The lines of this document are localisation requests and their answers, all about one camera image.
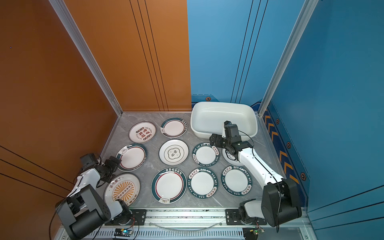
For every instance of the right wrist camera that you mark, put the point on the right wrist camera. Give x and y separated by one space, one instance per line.
231 130

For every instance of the aluminium front rail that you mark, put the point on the aluminium front rail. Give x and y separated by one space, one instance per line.
204 224

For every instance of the left circuit board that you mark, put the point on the left circuit board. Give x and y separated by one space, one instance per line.
122 234

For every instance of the green red rimmed plate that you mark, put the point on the green red rimmed plate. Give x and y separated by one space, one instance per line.
132 157

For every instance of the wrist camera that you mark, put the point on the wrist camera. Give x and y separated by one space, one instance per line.
88 161
231 130

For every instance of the green lettered plate middle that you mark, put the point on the green lettered plate middle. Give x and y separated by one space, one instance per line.
205 155

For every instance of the plate with red coin pattern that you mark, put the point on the plate with red coin pattern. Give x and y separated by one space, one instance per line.
142 132

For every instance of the large green red plate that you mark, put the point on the large green red plate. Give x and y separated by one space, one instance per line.
169 185

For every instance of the circuit board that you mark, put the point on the circuit board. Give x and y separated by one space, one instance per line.
122 234
257 231

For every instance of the white plate clover design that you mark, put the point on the white plate clover design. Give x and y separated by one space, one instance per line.
173 152

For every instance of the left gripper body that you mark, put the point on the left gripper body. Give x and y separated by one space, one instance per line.
109 168

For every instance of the small green rimmed plate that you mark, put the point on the small green rimmed plate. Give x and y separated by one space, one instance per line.
174 127

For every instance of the white plastic bin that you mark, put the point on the white plastic bin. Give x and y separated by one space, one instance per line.
208 118

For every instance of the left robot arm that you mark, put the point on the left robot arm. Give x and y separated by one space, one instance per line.
84 210

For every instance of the right circuit board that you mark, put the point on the right circuit board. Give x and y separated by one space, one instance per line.
257 231

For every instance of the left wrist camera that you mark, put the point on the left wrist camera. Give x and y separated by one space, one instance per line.
88 161

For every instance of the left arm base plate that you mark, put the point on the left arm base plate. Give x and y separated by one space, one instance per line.
137 217

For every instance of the coin pattern plate right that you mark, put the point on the coin pattern plate right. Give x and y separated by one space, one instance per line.
231 159

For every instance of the green lettered plate front right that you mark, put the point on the green lettered plate front right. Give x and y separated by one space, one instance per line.
236 181

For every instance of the orange sunburst plate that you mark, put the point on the orange sunburst plate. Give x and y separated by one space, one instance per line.
125 187

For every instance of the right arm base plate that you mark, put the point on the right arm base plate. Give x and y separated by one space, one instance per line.
239 217

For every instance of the green lettered plate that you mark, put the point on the green lettered plate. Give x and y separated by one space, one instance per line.
202 183
236 181
205 155

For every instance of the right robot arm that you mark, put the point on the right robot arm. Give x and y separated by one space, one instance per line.
280 200

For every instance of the green lettered plate front centre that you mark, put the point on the green lettered plate front centre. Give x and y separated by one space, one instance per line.
202 183

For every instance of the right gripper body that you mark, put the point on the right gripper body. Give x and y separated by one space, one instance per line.
220 141

